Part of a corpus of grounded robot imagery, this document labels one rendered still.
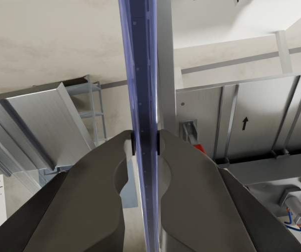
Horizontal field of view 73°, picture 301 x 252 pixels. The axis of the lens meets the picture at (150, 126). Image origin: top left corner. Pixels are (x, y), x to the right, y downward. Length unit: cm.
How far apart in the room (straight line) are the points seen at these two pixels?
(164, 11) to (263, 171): 30
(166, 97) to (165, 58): 5
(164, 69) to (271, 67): 342
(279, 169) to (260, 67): 322
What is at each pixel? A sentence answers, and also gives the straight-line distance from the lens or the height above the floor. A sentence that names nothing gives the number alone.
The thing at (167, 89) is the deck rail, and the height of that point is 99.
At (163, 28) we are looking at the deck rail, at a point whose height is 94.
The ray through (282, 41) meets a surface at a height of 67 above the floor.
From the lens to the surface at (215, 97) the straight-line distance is 31.
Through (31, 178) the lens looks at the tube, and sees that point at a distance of 20.
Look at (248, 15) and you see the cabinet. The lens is 99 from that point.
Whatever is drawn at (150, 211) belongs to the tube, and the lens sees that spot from 19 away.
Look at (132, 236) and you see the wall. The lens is 368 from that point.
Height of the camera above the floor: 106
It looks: 4 degrees down
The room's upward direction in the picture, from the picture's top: 172 degrees clockwise
